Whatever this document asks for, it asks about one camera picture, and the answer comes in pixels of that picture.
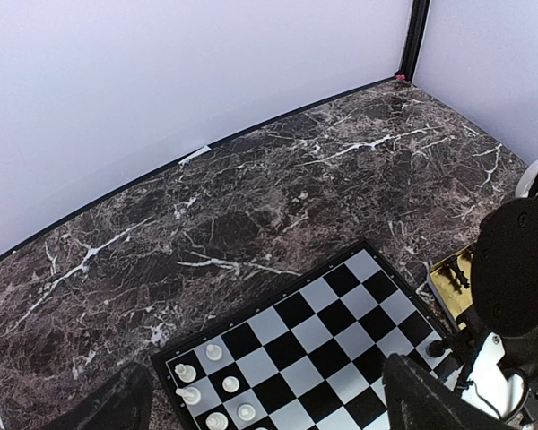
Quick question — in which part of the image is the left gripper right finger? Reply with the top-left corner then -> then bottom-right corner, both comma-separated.
382,354 -> 489,429

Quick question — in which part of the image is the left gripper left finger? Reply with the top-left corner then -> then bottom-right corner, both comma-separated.
48,362 -> 153,430

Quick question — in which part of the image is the black chess piece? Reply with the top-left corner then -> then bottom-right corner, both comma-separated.
426,340 -> 446,358

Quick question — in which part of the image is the black white chess board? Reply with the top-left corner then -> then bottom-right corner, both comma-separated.
152,242 -> 456,429

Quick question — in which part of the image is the gold metal tray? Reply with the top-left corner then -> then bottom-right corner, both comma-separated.
427,244 -> 474,331

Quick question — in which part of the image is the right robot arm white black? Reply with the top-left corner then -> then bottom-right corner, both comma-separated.
445,169 -> 538,425

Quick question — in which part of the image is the black king piece lying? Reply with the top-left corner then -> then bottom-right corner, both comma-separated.
443,254 -> 470,291

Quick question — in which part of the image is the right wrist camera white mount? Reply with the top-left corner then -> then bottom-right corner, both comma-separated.
455,332 -> 528,422

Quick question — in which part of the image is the right black frame post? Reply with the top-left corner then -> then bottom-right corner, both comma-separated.
395,0 -> 430,82

